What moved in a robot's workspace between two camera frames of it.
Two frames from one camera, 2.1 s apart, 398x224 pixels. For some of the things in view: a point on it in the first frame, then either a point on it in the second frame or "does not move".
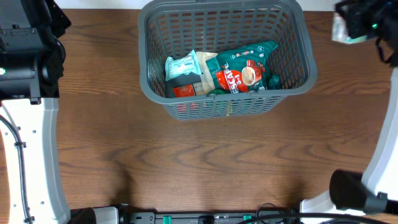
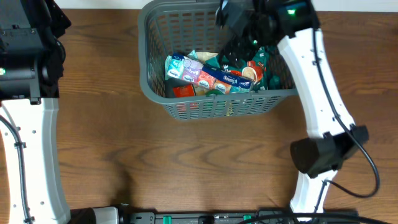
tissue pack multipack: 340,33 to 209,80
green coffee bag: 244,69 does not move
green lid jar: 217,91 does not move
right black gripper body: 351,17 to 237,50
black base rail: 208,217 does not move
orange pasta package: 186,91 does not move
